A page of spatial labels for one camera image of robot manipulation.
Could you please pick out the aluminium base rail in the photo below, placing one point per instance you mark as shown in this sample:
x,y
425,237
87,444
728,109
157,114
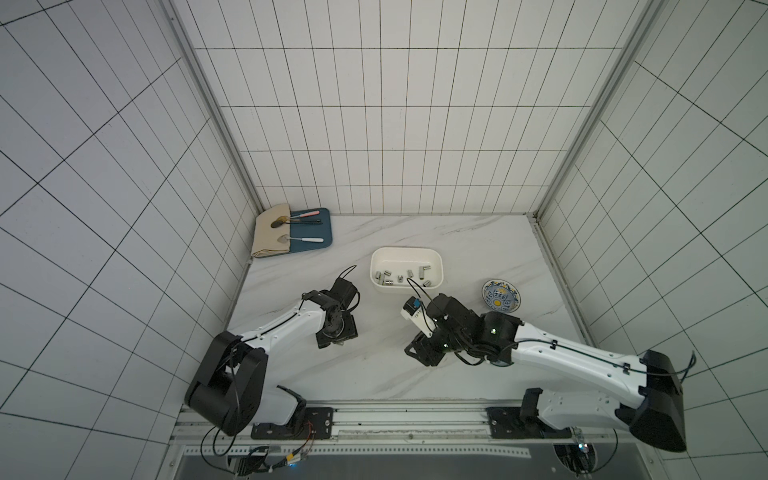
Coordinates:
x,y
502,428

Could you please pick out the pink handled spoon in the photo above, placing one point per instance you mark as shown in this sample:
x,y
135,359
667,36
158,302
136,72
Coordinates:
x,y
305,214

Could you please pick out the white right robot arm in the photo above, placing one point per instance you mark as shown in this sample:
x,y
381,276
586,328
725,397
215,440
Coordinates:
x,y
642,395

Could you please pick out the black handled spoon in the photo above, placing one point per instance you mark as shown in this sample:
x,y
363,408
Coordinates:
x,y
294,221

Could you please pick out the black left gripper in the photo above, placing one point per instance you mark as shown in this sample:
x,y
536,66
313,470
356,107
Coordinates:
x,y
349,332

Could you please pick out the beige folded cloth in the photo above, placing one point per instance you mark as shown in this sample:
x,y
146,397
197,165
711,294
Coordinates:
x,y
266,241

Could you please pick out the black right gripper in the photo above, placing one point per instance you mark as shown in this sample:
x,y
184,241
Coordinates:
x,y
424,346

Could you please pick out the blue yellow patterned bowl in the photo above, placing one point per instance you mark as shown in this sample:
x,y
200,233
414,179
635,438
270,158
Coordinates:
x,y
501,296

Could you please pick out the white handled spoon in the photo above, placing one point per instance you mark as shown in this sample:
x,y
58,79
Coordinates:
x,y
286,239

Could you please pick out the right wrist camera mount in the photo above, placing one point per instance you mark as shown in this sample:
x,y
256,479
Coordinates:
x,y
414,311

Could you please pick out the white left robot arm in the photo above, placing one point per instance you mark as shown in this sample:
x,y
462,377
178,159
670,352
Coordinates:
x,y
231,388

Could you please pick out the white plastic storage box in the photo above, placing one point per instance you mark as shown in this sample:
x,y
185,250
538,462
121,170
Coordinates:
x,y
398,260

